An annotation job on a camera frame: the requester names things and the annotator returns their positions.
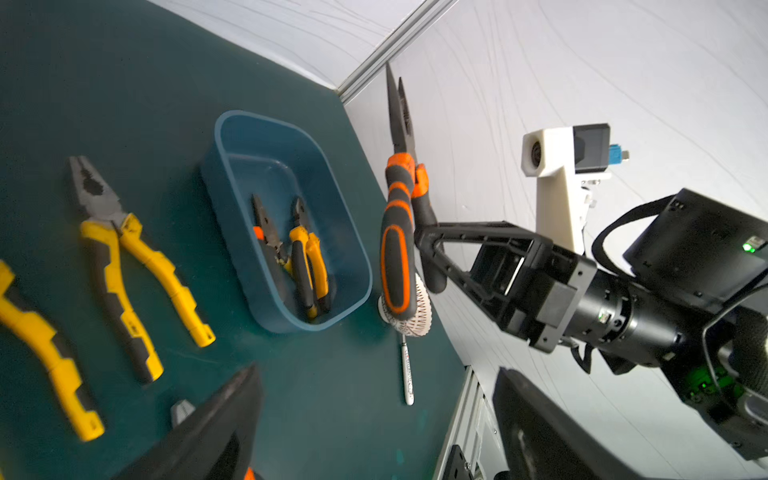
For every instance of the orange black pliers in box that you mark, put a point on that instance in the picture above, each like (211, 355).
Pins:
(273, 251)

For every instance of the teal plastic storage box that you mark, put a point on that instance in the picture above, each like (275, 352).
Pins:
(255, 154)

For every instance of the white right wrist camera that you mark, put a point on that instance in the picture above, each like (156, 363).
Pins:
(566, 162)

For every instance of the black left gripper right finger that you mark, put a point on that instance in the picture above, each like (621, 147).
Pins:
(541, 441)

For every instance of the yellow black pliers in box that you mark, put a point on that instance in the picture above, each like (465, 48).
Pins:
(307, 264)

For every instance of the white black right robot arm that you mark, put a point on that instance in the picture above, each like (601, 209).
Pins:
(691, 303)

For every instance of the black orange long nose pliers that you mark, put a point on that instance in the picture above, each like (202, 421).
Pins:
(405, 293)

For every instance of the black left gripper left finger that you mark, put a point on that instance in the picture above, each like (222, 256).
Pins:
(214, 441)

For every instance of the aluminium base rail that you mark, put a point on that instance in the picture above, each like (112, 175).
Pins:
(472, 448)

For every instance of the small yellow black pliers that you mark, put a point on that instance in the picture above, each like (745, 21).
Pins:
(52, 350)

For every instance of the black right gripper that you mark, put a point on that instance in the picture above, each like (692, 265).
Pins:
(546, 296)

